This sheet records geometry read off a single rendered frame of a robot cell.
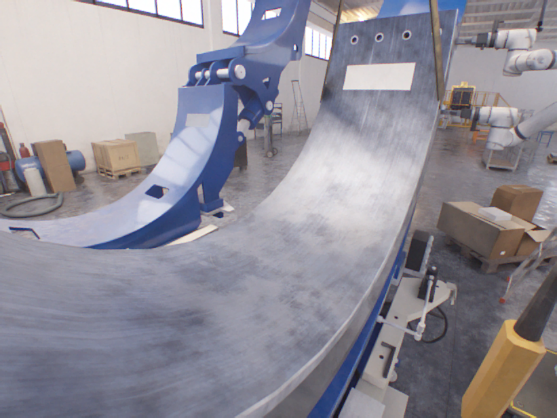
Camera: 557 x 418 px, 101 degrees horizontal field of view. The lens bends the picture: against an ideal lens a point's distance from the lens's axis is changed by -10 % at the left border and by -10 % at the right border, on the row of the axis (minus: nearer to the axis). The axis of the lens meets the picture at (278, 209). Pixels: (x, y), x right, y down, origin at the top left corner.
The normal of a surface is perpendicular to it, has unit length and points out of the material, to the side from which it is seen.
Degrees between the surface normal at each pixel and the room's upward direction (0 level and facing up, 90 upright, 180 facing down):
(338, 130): 55
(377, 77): 75
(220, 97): 81
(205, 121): 68
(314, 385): 15
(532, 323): 86
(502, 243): 90
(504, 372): 90
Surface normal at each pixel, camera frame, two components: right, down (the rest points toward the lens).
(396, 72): -0.57, 0.07
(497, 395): -0.58, 0.33
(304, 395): 0.15, -0.97
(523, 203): 0.12, 0.39
